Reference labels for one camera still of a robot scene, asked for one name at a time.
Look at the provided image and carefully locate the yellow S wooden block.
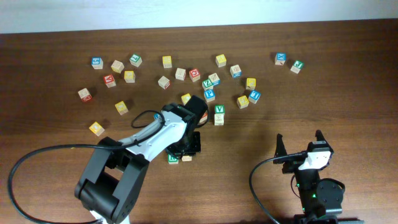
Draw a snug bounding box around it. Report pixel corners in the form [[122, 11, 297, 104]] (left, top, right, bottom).
[[182, 156, 192, 162]]

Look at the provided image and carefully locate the green R wooden block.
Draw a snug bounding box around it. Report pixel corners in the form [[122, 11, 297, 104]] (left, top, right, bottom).
[[167, 155, 179, 164]]

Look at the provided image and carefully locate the yellow plain wooden block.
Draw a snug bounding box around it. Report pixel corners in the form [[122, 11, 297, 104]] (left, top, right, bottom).
[[162, 55, 172, 68]]

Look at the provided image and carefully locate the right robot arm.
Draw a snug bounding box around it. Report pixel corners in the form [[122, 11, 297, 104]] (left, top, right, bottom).
[[274, 130, 345, 224]]

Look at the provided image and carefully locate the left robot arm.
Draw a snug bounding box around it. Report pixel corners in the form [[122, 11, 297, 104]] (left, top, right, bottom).
[[75, 96, 208, 223]]

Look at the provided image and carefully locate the red A wooden block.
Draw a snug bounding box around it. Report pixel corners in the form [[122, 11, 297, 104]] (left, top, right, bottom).
[[199, 112, 208, 124]]

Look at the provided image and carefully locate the plain drawing wooden block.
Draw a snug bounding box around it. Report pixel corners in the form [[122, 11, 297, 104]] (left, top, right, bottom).
[[214, 114, 224, 126]]

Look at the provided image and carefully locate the green V wooden block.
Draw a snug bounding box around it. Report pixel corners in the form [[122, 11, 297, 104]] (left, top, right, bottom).
[[215, 105, 225, 114]]

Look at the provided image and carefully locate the yellow C wooden block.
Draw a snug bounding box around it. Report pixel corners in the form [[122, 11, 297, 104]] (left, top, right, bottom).
[[181, 93, 192, 105]]

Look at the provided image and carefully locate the blue P wooden block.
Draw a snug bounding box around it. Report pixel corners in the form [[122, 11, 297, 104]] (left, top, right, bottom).
[[204, 90, 216, 103]]

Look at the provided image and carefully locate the green Z wooden block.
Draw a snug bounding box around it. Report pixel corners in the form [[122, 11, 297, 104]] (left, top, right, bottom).
[[202, 78, 213, 91]]

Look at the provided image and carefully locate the blue I leaf wooden block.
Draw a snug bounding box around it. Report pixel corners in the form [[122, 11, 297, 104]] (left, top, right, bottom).
[[248, 90, 261, 104]]

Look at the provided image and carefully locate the yellow E wooden block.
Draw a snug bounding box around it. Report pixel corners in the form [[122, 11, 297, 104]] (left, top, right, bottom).
[[237, 95, 249, 109]]

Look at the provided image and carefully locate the red I wooden block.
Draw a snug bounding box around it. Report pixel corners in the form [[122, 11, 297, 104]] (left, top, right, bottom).
[[158, 76, 170, 90]]

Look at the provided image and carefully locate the blue L feather wooden block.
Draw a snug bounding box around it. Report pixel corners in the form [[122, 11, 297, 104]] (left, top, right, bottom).
[[208, 73, 221, 86]]

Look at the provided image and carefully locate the red O wooden block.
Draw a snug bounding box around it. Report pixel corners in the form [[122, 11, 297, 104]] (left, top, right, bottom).
[[189, 68, 201, 82]]

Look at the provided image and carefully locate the green J wooden block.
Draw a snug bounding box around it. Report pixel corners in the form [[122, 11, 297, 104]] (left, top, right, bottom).
[[290, 60, 304, 74]]

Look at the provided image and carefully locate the yellow top wooden block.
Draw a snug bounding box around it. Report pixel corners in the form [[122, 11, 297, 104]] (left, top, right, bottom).
[[246, 78, 256, 90]]

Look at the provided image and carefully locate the yellow tilted wooden block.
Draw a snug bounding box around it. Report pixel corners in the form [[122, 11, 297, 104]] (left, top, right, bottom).
[[115, 101, 128, 115]]

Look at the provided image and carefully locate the blue D wooden block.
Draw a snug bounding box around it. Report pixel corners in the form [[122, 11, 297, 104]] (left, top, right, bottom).
[[230, 65, 242, 78]]

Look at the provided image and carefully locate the blue X wooden block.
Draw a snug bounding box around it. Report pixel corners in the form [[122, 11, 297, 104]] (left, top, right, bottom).
[[275, 52, 287, 65]]

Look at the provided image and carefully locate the yellow lower left wooden block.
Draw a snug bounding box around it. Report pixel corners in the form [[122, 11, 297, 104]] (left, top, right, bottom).
[[89, 121, 104, 136]]

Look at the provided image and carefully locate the green L far wooden block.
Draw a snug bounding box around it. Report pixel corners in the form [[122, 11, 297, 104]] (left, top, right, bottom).
[[129, 54, 142, 67]]

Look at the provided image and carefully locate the red K wooden block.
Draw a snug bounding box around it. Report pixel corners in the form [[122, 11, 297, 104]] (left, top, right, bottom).
[[103, 74, 116, 88]]

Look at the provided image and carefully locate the plain tan wooden block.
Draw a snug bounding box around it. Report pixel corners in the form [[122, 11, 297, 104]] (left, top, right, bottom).
[[111, 60, 124, 73]]

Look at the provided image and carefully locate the red side wooden block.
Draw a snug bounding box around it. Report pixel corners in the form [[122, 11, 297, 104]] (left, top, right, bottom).
[[78, 88, 93, 102]]

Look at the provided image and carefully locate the blue S wooden block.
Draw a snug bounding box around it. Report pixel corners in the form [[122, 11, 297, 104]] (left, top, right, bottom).
[[91, 57, 103, 70]]

